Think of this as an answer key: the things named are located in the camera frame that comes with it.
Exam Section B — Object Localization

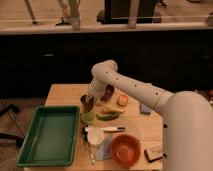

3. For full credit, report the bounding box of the white handled knife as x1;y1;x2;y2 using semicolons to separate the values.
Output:
85;127;126;132

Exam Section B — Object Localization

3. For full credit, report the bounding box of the yellow banana toy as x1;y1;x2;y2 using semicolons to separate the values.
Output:
102;106;125;114

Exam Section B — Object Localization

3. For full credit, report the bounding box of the dark red grape bunch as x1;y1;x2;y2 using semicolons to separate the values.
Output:
86;97;94;111

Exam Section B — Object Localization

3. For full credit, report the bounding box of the light green cup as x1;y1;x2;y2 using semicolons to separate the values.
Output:
81;111;95;125

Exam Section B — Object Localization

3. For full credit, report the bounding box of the green plastic tray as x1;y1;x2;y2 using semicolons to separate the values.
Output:
17;106;79;167

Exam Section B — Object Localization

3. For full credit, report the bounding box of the wooden block brush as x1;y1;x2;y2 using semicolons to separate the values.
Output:
144;145;163;163

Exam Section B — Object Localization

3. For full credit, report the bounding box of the orange plastic bowl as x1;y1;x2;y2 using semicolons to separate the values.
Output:
109;134;141;168

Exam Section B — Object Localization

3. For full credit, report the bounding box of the orange fruit toy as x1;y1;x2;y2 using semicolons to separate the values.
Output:
117;95;128;106

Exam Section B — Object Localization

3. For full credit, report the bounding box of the light blue cloth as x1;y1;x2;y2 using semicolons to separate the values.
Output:
95;135;113;161

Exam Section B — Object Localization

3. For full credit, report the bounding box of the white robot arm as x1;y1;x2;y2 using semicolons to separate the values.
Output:
88;60;213;171

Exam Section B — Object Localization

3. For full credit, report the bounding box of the black cabinet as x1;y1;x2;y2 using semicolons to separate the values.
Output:
0;30;213;98

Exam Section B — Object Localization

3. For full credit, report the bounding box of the blue sponge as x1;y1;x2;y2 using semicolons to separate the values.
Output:
140;104;151;115

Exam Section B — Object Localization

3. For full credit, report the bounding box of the dark red bowl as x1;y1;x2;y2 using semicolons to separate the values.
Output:
101;85;114;101

